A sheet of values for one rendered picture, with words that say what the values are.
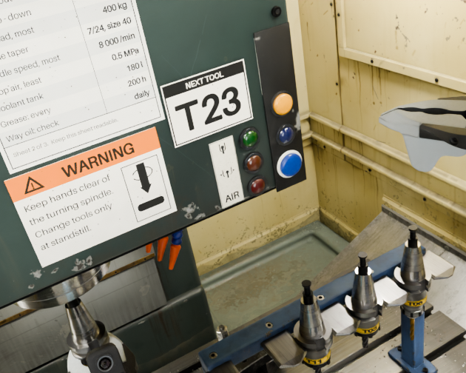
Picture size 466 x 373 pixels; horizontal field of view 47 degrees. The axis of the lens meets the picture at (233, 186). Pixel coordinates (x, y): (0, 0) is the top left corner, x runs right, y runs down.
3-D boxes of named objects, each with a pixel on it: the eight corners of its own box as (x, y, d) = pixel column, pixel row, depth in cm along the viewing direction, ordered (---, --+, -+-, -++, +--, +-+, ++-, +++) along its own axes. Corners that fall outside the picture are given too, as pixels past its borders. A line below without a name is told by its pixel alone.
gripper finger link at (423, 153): (371, 171, 56) (465, 184, 51) (369, 119, 53) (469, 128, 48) (381, 157, 58) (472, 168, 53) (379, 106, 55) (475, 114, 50)
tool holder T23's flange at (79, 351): (99, 325, 92) (95, 314, 90) (115, 343, 87) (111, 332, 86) (66, 346, 89) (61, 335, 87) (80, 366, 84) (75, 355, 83)
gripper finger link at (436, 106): (381, 157, 58) (472, 168, 53) (379, 106, 55) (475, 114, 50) (390, 144, 60) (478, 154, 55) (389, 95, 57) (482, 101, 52)
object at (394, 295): (415, 298, 93) (415, 294, 93) (391, 311, 91) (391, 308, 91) (387, 277, 99) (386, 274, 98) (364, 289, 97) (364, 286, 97)
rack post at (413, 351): (439, 371, 116) (443, 265, 101) (419, 384, 114) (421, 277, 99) (404, 343, 123) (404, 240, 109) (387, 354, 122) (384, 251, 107)
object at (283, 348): (311, 358, 86) (311, 354, 85) (284, 374, 84) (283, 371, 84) (287, 332, 91) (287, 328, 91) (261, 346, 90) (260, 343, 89)
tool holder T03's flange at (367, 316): (361, 293, 97) (360, 283, 96) (389, 308, 93) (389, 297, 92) (339, 312, 94) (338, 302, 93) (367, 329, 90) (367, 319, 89)
